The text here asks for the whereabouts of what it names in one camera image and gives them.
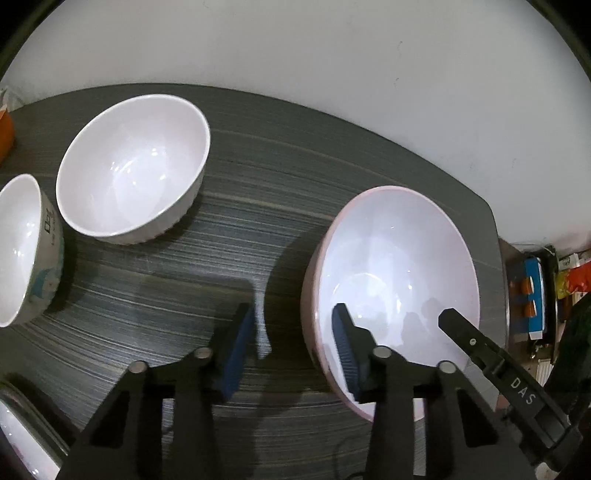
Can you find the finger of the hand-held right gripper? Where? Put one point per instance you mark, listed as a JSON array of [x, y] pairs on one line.
[[466, 337]]

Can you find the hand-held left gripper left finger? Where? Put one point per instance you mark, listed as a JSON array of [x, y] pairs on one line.
[[235, 355]]

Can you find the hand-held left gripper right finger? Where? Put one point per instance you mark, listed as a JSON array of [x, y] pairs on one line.
[[346, 350]]

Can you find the pink bowl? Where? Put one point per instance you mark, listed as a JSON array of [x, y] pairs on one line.
[[392, 258]]

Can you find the large blue floral plate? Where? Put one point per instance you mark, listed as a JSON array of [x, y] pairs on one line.
[[34, 400]]

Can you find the white ribbed bowl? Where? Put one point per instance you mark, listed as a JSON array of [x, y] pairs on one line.
[[134, 166]]

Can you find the white bowl with blue print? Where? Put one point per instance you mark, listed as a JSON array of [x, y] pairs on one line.
[[18, 249]]

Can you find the blue box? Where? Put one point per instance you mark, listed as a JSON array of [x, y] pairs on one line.
[[535, 277]]

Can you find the red and yellow packets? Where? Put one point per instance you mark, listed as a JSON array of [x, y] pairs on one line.
[[575, 279]]

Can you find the orange lidded cup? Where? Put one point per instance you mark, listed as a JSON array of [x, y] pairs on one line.
[[5, 136]]

